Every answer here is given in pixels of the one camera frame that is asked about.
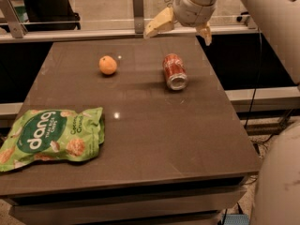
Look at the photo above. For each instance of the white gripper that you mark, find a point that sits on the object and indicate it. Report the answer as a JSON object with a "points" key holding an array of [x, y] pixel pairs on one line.
{"points": [[193, 12]]}

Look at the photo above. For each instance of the red coke can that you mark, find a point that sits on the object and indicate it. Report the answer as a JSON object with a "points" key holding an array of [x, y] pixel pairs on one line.
{"points": [[174, 72]]}

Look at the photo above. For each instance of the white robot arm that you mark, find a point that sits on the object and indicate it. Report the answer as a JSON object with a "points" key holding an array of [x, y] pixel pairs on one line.
{"points": [[277, 190]]}

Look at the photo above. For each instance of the orange fruit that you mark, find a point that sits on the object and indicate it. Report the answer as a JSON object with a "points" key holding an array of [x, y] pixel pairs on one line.
{"points": [[107, 65]]}

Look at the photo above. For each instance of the black office chair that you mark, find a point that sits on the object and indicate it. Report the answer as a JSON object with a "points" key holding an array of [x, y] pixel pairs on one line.
{"points": [[50, 15]]}

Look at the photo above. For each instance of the glass barrier panel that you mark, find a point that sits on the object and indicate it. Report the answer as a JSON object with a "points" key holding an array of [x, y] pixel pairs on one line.
{"points": [[118, 14]]}

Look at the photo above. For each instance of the grey table drawer cabinet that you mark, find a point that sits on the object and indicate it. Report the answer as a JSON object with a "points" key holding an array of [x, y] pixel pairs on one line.
{"points": [[195, 203]]}

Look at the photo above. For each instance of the green dang chips bag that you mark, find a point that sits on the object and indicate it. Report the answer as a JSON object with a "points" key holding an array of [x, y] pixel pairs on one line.
{"points": [[52, 135]]}

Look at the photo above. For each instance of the blue floor box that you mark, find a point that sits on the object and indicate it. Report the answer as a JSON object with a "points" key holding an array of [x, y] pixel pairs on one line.
{"points": [[234, 219]]}

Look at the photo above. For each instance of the middle metal rail bracket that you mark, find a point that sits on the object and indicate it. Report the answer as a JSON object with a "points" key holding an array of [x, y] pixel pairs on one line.
{"points": [[138, 16]]}

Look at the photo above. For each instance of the left metal rail bracket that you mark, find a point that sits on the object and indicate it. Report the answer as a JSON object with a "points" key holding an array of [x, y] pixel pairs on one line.
{"points": [[16, 28]]}

